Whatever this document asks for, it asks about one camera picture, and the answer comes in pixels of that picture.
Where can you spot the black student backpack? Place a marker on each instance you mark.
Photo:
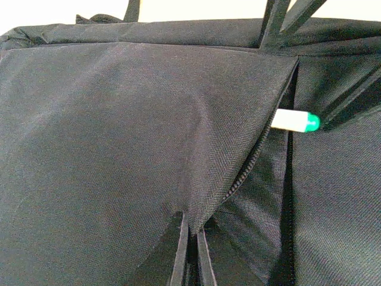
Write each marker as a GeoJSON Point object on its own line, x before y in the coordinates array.
{"type": "Point", "coordinates": [109, 127]}

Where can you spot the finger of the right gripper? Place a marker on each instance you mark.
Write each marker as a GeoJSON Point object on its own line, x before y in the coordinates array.
{"type": "Point", "coordinates": [272, 22]}
{"type": "Point", "coordinates": [299, 13]}

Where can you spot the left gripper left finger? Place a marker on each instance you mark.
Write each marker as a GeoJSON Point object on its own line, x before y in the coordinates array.
{"type": "Point", "coordinates": [157, 269]}

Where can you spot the silver pen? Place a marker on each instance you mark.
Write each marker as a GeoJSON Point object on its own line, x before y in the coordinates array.
{"type": "Point", "coordinates": [295, 121]}

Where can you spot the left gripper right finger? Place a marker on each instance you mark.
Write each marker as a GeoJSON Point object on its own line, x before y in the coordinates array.
{"type": "Point", "coordinates": [220, 263]}

